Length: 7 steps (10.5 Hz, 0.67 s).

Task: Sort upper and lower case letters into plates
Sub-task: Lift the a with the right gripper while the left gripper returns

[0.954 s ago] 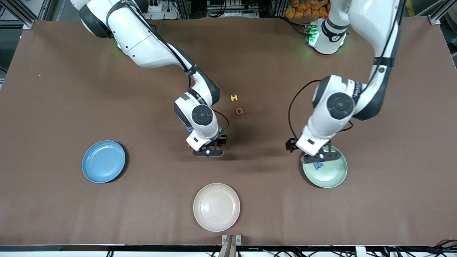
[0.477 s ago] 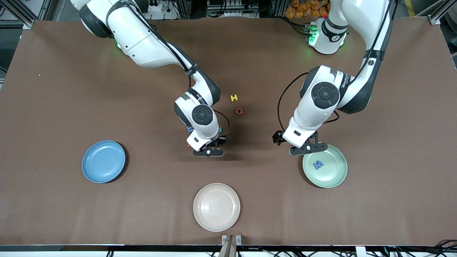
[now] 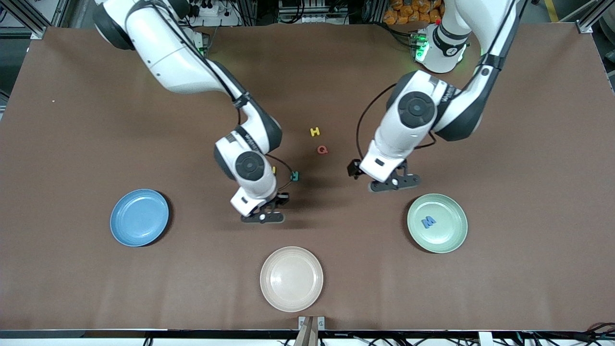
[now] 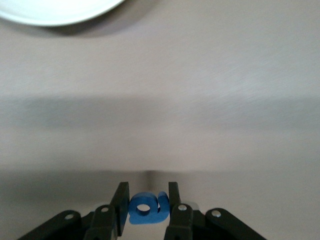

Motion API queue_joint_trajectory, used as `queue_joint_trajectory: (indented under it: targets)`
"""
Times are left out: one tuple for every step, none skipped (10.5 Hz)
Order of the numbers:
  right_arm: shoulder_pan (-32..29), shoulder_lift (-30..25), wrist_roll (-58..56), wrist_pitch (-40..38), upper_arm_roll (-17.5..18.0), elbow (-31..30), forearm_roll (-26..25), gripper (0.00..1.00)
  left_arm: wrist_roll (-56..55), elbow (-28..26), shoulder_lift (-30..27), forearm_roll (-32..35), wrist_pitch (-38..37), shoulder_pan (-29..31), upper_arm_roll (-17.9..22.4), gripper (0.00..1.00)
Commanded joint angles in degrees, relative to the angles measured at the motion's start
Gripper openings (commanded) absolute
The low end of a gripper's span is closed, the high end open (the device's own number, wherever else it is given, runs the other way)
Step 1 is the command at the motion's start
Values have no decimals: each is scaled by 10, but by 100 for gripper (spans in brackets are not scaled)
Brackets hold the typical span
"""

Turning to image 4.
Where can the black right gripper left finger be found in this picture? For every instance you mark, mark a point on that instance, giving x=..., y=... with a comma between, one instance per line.
x=105, y=225

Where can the beige plate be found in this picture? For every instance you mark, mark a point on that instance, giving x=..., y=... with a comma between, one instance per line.
x=50, y=10

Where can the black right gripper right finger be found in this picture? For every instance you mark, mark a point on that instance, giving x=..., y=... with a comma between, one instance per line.
x=182, y=225

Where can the blue foam lowercase a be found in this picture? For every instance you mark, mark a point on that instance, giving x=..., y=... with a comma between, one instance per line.
x=162, y=210

